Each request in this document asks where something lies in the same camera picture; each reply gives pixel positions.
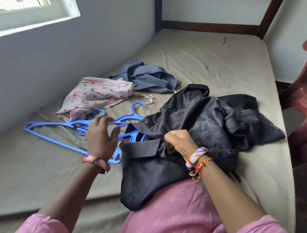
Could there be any beige bed sheet mattress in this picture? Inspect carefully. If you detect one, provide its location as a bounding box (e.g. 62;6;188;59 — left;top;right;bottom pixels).
0;29;297;233

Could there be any orange purple white wristband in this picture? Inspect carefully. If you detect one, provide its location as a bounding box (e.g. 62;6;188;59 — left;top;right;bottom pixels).
82;155;111;175
185;147;209;171

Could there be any pink striped floral garment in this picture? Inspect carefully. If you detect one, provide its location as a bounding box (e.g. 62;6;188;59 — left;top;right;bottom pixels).
55;77;155;123

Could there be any dark wooden bed frame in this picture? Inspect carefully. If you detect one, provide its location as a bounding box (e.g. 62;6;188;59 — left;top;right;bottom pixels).
155;0;283;40

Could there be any blue grey striped shirt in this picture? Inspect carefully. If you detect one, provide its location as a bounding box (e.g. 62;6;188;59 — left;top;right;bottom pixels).
108;59;182;94

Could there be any person's right forearm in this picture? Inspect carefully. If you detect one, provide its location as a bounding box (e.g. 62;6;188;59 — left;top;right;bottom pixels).
192;158;267;225

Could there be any pink patterned kurta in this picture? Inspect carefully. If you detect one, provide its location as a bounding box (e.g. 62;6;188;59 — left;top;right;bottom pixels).
16;179;281;233

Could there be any black dotted satin shirt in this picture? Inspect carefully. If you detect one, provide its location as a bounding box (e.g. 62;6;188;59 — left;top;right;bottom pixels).
119;84;286;212

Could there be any person's left forearm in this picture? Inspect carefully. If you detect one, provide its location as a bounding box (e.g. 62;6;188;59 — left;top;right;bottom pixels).
37;160;106;226

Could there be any person's right hand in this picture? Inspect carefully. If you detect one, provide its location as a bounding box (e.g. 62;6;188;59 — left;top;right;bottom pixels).
164;130;200;161

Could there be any red yellow thread bracelet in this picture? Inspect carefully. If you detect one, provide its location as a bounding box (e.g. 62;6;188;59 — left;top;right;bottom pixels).
189;157;213;182

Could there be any person's left hand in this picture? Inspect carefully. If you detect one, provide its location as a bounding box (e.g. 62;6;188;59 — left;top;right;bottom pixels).
86;116;120;164

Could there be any maroon plastic chair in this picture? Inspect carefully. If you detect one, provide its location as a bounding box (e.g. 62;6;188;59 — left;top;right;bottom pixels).
278;40;307;168

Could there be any blue plastic clothes hanger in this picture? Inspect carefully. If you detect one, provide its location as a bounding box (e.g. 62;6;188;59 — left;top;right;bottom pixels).
23;109;122;165
77;102;147;144

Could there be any white window frame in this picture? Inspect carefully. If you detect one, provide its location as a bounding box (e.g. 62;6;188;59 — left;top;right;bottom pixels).
0;0;81;38

